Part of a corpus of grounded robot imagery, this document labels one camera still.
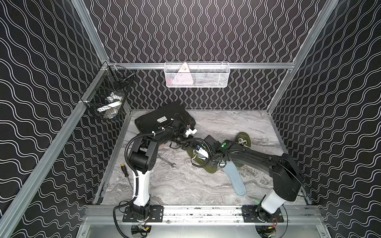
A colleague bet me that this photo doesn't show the green canvas shoe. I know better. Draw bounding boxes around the green canvas shoe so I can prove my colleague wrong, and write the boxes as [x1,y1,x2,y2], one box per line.
[228,132,251,168]
[186,146,217,174]

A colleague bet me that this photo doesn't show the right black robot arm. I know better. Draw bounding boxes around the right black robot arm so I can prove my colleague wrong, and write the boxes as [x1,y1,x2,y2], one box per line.
[204,132,303,216]

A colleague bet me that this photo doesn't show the right light blue insole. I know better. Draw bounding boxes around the right light blue insole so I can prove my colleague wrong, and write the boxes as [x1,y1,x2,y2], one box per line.
[223,161,247,196]

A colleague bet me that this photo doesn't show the silver combination wrench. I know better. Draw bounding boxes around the silver combination wrench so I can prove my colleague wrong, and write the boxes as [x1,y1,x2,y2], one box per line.
[157,155,176,168]

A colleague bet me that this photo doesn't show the black plastic tool case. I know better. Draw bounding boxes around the black plastic tool case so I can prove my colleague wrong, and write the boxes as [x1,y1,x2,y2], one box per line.
[135,102,196,141]

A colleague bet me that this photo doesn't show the pink triangular card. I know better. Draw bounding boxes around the pink triangular card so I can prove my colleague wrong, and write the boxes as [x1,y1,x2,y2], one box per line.
[172,62,194,87]

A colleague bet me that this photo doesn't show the black yellow screwdriver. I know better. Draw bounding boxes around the black yellow screwdriver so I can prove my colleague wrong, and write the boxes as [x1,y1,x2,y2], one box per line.
[121,164,134,190]

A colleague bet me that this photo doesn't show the white items in black basket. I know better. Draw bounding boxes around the white items in black basket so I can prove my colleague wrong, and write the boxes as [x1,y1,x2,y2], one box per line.
[96,92,124,119]

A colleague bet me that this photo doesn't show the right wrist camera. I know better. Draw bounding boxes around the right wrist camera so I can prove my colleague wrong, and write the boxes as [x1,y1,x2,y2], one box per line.
[195,145,209,160]

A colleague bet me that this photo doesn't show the white wire wall basket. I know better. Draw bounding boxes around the white wire wall basket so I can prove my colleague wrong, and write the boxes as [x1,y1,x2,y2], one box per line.
[163,61,231,88]

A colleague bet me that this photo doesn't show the black wire wall basket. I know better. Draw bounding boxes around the black wire wall basket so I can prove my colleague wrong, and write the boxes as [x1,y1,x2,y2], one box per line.
[84,65,137,121]

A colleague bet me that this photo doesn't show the aluminium front rail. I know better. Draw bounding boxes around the aluminium front rail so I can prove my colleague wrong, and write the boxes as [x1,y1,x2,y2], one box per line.
[83,204,323,226]

